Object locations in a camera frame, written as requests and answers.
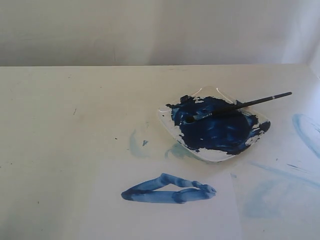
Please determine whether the black paintbrush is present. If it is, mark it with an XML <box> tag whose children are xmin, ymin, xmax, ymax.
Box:
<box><xmin>185</xmin><ymin>91</ymin><xmax>292</xmax><ymax>123</ymax></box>

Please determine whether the clear plate with blue paint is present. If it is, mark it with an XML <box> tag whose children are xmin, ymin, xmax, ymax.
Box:
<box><xmin>157</xmin><ymin>86</ymin><xmax>271</xmax><ymax>162</ymax></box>

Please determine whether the white paper sheet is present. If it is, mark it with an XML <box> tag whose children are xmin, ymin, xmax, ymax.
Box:
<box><xmin>77</xmin><ymin>158</ymin><xmax>242</xmax><ymax>240</ymax></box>

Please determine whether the white curtain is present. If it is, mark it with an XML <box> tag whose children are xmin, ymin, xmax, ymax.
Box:
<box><xmin>0</xmin><ymin>0</ymin><xmax>320</xmax><ymax>66</ymax></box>

